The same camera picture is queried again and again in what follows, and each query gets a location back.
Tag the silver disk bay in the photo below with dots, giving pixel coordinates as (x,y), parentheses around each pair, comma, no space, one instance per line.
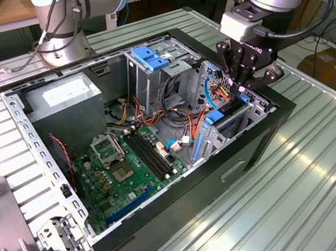
(261,106)

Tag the blue drive latch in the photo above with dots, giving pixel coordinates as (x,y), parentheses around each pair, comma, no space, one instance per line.
(145,56)

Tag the hard disk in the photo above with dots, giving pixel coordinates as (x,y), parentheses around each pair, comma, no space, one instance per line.
(215,117)

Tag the black open PC case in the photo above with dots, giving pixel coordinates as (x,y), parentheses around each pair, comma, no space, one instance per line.
(170,215)

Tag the grey power supply unit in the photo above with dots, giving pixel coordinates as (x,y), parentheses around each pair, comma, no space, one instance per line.
(67,123)

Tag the green motherboard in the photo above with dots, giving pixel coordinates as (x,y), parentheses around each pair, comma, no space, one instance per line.
(140,188)

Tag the CPU socket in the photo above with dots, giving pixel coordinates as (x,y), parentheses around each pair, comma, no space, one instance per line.
(121,172)

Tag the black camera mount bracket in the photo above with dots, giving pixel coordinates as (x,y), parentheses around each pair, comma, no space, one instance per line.
(245,11)

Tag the black RAM slot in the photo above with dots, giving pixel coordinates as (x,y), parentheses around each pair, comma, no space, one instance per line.
(154,153)
(143,155)
(151,154)
(147,154)

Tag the blue expansion slot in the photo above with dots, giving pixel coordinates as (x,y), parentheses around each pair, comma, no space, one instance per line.
(127,208)

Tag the large brown cardboard box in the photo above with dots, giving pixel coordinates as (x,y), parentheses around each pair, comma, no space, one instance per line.
(330,72)

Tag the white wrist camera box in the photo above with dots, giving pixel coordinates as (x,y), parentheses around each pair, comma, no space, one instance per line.
(236,25)

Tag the grey optical drive cage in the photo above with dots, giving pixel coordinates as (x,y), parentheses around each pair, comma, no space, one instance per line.
(148,83)

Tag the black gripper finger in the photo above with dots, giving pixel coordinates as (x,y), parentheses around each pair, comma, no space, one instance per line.
(266,78)
(238,62)

